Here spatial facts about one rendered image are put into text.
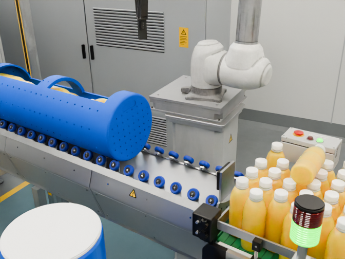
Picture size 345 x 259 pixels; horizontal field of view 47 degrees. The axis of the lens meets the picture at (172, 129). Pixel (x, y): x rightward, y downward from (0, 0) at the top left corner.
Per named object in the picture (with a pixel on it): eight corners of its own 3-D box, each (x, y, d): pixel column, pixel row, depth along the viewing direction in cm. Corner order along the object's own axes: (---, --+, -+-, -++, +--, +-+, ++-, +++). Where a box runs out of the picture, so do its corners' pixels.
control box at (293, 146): (287, 149, 163) (290, 126, 159) (338, 162, 153) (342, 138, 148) (278, 159, 156) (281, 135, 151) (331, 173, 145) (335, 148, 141)
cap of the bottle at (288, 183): (295, 183, 124) (296, 178, 124) (295, 190, 121) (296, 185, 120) (283, 181, 125) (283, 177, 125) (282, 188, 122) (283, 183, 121)
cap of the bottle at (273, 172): (267, 171, 131) (267, 167, 130) (279, 171, 131) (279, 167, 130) (269, 178, 127) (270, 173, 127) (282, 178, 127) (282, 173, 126)
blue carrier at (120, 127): (31, 104, 225) (19, 55, 211) (155, 142, 179) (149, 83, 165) (-14, 125, 205) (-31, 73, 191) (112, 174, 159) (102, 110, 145)
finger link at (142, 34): (146, 19, 143) (146, 19, 142) (146, 38, 146) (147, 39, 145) (137, 19, 142) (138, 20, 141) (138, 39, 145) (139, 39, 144)
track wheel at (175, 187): (180, 195, 144) (178, 195, 143) (170, 192, 147) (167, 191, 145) (184, 183, 145) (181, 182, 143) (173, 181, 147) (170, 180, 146)
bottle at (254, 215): (241, 252, 123) (244, 202, 115) (240, 237, 130) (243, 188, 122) (264, 253, 123) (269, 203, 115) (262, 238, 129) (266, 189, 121)
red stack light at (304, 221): (297, 207, 92) (299, 193, 90) (325, 217, 89) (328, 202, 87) (287, 222, 87) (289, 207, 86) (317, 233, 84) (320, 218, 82)
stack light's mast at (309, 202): (292, 245, 96) (300, 190, 90) (318, 256, 93) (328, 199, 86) (283, 261, 92) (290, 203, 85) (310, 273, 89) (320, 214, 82)
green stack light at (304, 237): (294, 225, 94) (297, 208, 92) (322, 235, 91) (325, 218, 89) (285, 240, 89) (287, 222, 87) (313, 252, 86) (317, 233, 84)
